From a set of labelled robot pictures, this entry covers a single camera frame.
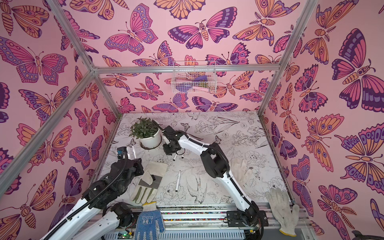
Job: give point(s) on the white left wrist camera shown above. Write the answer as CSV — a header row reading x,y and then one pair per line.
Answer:
x,y
122,153

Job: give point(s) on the white knit glove on table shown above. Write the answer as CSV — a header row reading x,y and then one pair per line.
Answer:
x,y
240,171

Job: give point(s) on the blue dotted glove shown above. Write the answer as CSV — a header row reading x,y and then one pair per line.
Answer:
x,y
150,223

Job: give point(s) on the grey white work glove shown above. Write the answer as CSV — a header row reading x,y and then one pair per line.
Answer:
x,y
146,190

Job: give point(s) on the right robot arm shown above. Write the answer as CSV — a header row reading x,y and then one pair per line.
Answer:
x,y
217,166

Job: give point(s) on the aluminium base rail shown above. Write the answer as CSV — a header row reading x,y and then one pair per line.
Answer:
x,y
184,222

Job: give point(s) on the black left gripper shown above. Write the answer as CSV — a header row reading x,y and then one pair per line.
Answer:
x,y
137,167

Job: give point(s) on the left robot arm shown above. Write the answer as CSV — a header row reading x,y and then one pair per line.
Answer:
x,y
95,199

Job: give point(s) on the green potted plant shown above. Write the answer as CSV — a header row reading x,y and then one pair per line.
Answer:
x,y
141,123

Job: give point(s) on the white knit glove right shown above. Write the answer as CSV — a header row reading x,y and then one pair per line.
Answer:
x,y
279,201

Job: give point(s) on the white plant pot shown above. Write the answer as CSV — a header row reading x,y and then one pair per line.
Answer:
x,y
150,138

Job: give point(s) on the wire wall basket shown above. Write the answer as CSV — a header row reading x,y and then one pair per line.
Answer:
x,y
194,77

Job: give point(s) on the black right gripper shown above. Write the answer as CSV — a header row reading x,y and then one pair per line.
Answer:
x,y
171,149

